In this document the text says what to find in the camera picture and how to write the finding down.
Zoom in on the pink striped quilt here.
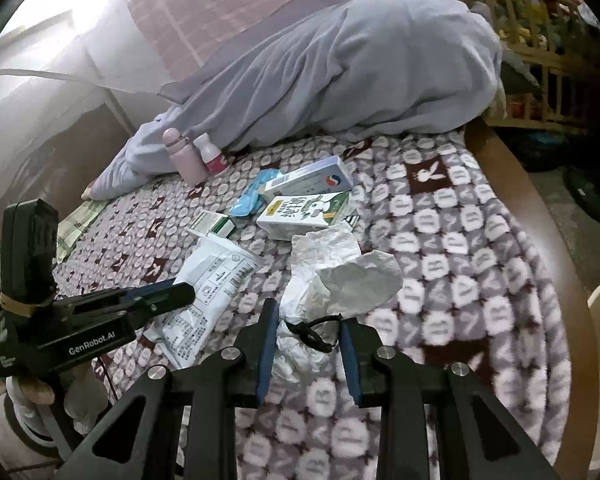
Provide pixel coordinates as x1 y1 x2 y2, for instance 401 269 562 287
112 0 426 91

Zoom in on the white and blue medicine box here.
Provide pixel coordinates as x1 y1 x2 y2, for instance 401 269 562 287
264 155 355 200

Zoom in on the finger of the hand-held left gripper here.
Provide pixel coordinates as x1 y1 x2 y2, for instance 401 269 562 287
122 284 197 328
55 282 178 311

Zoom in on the white mosquito net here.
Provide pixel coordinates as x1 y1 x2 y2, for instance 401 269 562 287
0 0 181 281

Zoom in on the green plaid cloth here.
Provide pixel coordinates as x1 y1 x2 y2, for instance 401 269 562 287
55 200 108 263

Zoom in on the light blue snack packet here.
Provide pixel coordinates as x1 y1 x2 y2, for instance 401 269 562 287
230 168 288 217

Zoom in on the green and white milk carton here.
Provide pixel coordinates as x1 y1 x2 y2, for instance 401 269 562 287
256 191 361 241

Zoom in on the small green and white box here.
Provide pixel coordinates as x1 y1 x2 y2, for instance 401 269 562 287
187 211 237 240

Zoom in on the white printed plastic packet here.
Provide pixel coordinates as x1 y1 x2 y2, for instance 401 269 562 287
152 232 266 368

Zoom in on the wooden crib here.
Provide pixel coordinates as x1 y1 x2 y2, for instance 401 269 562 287
420 0 596 131

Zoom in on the printed fleece blanket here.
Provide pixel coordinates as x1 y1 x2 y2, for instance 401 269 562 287
52 130 571 480

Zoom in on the small white bottle pink label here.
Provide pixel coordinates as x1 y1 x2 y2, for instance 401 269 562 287
194 132 229 177

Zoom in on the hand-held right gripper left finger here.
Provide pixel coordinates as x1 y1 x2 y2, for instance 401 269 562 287
55 297 281 480

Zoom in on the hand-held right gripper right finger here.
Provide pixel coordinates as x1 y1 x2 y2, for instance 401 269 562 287
337 316 563 480

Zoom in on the grey blanket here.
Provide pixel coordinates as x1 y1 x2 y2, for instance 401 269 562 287
82 0 503 201

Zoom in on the person's left hand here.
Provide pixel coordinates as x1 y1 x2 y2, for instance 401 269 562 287
10 372 56 406

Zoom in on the wooden bed frame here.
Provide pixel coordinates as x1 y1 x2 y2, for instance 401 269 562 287
462 117 596 480

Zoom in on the white tissue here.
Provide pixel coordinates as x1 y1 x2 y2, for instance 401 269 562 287
277 224 405 331

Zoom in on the black elastic loop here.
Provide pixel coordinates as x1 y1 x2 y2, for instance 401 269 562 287
285 314 343 354

